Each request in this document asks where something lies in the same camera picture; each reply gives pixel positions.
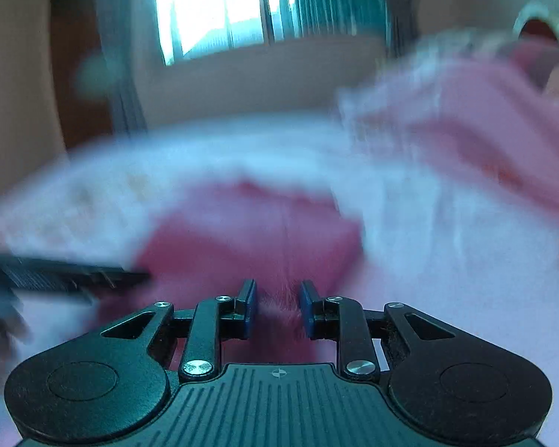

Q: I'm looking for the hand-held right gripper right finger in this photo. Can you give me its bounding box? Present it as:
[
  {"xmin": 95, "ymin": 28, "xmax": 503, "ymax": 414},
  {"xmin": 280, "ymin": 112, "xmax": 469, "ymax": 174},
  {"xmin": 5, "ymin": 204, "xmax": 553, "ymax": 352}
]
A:
[{"xmin": 299, "ymin": 280, "xmax": 457, "ymax": 383}]

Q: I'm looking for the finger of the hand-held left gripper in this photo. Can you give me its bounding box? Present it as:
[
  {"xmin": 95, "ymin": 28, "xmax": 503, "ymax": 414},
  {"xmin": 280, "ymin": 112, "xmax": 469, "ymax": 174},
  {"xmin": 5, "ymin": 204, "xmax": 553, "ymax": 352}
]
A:
[{"xmin": 95, "ymin": 266, "xmax": 152, "ymax": 290}]

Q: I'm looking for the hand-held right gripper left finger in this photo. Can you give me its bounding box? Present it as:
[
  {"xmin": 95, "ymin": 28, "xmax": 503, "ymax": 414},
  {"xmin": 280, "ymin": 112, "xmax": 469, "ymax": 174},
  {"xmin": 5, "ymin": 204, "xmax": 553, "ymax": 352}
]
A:
[{"xmin": 100, "ymin": 279, "xmax": 258, "ymax": 383}]

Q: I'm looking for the dark pink garment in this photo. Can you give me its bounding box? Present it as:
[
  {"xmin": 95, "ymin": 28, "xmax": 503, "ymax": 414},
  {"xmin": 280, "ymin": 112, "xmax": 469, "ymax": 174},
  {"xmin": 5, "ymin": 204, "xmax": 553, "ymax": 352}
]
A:
[{"xmin": 98, "ymin": 179, "xmax": 369, "ymax": 383}]

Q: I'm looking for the white floral bed sheet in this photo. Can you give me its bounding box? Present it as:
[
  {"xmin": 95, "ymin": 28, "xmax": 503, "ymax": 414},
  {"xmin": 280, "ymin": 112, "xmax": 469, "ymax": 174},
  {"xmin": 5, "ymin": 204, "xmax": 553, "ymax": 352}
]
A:
[{"xmin": 0, "ymin": 116, "xmax": 559, "ymax": 447}]

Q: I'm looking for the brown wooden door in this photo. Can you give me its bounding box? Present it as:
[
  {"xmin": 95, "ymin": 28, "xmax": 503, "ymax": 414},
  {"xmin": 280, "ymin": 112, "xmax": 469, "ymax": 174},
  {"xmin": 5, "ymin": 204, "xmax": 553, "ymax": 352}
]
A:
[{"xmin": 50, "ymin": 0, "xmax": 115, "ymax": 152}]

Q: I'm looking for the light pink quilt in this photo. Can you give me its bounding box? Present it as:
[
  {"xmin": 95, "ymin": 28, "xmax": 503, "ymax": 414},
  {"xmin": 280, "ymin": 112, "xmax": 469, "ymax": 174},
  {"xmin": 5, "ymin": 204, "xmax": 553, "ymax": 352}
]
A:
[{"xmin": 338, "ymin": 28, "xmax": 559, "ymax": 224}]

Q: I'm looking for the window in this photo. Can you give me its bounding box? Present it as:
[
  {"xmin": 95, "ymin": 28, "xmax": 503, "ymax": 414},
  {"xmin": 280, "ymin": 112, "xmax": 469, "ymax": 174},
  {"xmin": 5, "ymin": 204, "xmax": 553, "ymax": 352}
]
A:
[{"xmin": 154, "ymin": 0, "xmax": 303, "ymax": 67}]

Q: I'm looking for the teal curtain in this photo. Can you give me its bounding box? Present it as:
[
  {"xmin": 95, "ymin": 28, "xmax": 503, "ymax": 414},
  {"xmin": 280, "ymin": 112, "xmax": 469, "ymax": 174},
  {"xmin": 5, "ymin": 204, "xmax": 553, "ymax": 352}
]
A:
[{"xmin": 286, "ymin": 0, "xmax": 393, "ymax": 50}]

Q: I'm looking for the white curved object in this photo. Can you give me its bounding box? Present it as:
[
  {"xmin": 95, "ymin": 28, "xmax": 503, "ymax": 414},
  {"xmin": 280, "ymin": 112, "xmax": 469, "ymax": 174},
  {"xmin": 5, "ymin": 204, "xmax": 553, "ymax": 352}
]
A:
[{"xmin": 512, "ymin": 2, "xmax": 559, "ymax": 52}]

